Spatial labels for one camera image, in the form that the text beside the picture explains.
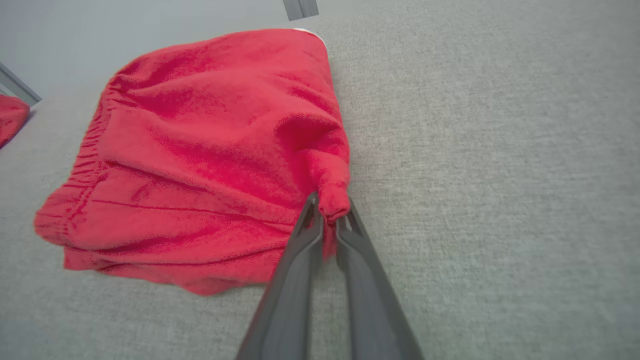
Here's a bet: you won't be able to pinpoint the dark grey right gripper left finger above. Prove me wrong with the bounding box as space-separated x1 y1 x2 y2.
235 192 326 360

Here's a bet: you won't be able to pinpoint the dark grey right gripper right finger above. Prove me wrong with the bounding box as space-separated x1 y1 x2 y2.
335 199 426 360

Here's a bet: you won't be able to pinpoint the red shorts with white trim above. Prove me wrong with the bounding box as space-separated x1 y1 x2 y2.
33 28 352 297

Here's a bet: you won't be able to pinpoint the red jersey with white sleeves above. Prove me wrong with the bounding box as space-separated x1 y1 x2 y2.
0 94 32 150

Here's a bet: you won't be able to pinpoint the grey fabric sofa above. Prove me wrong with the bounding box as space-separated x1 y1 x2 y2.
0 0 640 360

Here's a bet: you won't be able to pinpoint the grey slanted frame bar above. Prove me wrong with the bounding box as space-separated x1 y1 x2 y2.
0 62 43 107

